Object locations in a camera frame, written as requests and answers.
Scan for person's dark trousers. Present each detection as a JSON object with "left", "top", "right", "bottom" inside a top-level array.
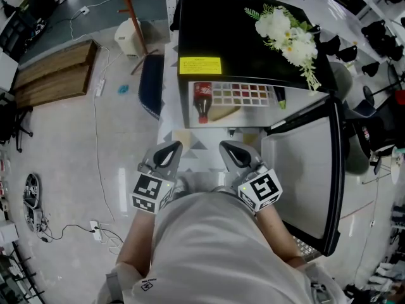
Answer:
[{"left": 208, "top": 185, "right": 235, "bottom": 196}]

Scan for round white table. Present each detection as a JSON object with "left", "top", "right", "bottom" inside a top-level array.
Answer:
[{"left": 390, "top": 146, "right": 405, "bottom": 185}]

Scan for cola bottle with red label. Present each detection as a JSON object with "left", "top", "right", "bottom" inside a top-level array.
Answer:
[{"left": 192, "top": 81, "right": 213, "bottom": 125}]

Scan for person's right forearm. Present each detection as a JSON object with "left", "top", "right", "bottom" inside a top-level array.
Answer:
[{"left": 254, "top": 206, "right": 306, "bottom": 267}]

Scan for person's left forearm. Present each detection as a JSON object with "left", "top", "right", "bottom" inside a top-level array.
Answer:
[{"left": 116, "top": 209, "right": 159, "bottom": 277}]

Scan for black mini fridge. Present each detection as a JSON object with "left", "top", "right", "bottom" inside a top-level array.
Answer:
[{"left": 175, "top": 0, "right": 346, "bottom": 258}]

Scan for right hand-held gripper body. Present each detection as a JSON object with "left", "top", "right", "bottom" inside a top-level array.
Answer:
[{"left": 235, "top": 163, "right": 283, "bottom": 217}]

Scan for white cable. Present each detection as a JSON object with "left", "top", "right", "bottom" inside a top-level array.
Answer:
[{"left": 92, "top": 42, "right": 117, "bottom": 223}]

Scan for black metal stand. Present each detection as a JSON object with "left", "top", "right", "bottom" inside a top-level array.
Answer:
[{"left": 0, "top": 90, "right": 34, "bottom": 153}]

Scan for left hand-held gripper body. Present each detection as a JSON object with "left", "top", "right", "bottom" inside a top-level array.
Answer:
[{"left": 128, "top": 162, "right": 177, "bottom": 215}]

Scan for person's white shirt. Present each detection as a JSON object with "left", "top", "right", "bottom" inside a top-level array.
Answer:
[{"left": 94, "top": 191, "right": 346, "bottom": 304}]

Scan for red coat rack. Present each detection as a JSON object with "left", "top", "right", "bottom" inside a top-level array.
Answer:
[{"left": 116, "top": 0, "right": 159, "bottom": 75}]

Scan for cream white heater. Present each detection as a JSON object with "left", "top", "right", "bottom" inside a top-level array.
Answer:
[{"left": 114, "top": 18, "right": 145, "bottom": 58}]

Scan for grey electronic device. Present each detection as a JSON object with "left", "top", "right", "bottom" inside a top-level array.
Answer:
[{"left": 22, "top": 173, "right": 48, "bottom": 232}]

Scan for dark bottle with green cap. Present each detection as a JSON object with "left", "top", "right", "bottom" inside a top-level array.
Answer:
[{"left": 272, "top": 86, "right": 287, "bottom": 110}]

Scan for dark blue cushion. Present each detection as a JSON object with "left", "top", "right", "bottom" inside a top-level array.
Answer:
[{"left": 138, "top": 54, "right": 165, "bottom": 122}]

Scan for white flower bouquet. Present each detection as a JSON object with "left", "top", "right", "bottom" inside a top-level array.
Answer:
[{"left": 244, "top": 3, "right": 322, "bottom": 92}]

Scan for black office chair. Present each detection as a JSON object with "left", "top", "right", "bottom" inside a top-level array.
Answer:
[{"left": 343, "top": 89, "right": 399, "bottom": 175}]

